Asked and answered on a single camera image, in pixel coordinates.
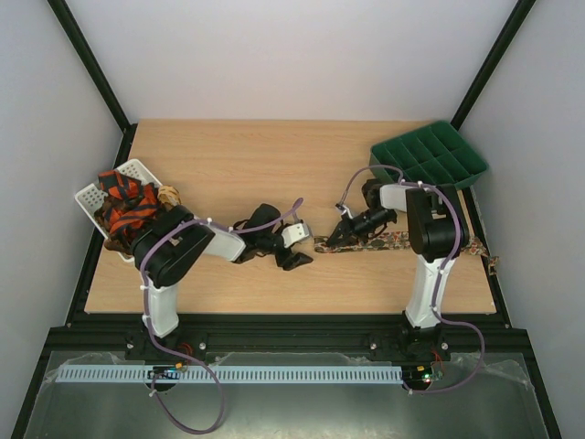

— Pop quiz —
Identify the green divided organizer tray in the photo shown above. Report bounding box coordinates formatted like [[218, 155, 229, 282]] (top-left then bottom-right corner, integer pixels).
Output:
[[369, 121, 488, 190]]

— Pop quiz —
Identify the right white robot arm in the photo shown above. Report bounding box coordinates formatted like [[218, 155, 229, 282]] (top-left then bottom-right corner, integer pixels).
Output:
[[324, 179, 469, 359]]

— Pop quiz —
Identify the black frame post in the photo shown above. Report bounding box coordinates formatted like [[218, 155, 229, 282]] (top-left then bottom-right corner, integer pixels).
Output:
[[46, 0, 133, 134], [451, 0, 537, 130]]

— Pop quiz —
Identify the purple cable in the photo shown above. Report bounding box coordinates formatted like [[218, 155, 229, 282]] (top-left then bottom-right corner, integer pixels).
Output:
[[335, 165, 486, 397], [139, 197, 305, 434]]

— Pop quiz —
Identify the white slotted cable duct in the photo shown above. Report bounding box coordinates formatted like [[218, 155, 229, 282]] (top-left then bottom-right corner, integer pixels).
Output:
[[55, 365, 403, 385]]

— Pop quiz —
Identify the orange navy striped tie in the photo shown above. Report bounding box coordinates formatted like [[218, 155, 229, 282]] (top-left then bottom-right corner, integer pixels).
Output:
[[93, 170, 160, 246]]

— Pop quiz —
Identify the right black frame post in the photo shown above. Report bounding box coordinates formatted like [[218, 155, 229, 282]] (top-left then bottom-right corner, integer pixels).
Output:
[[451, 0, 537, 130]]

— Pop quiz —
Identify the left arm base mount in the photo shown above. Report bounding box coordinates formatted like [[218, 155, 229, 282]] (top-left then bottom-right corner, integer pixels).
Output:
[[124, 329, 208, 365]]

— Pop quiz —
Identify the brown tan patterned tie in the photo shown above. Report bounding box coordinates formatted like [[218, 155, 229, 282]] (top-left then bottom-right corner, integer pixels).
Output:
[[157, 185, 182, 210]]

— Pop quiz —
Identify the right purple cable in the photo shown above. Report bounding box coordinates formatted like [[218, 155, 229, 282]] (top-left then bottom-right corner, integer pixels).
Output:
[[335, 165, 486, 397]]

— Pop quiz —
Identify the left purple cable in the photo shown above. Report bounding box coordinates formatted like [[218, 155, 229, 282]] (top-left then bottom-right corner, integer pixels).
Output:
[[139, 197, 305, 434]]

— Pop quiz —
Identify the black aluminium frame rail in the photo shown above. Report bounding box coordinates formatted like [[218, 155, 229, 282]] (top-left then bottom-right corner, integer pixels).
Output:
[[41, 314, 531, 362]]

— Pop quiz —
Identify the left black frame post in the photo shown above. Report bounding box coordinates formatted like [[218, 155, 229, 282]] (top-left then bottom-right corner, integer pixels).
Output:
[[46, 0, 133, 134]]

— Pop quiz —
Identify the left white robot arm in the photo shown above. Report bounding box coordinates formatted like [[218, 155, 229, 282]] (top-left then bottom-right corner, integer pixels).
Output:
[[131, 200, 313, 338]]

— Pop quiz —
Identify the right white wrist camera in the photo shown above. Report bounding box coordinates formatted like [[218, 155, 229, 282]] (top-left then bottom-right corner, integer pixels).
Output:
[[335, 203, 355, 220]]

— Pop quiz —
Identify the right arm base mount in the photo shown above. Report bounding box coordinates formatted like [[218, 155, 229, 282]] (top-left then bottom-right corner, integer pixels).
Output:
[[367, 332, 450, 364]]

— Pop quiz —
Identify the white perforated plastic basket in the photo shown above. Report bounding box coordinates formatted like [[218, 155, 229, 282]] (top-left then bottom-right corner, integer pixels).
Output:
[[74, 158, 193, 264]]

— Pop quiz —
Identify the floral patterned tie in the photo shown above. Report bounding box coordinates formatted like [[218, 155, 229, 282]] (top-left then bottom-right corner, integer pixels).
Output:
[[314, 231, 499, 275]]

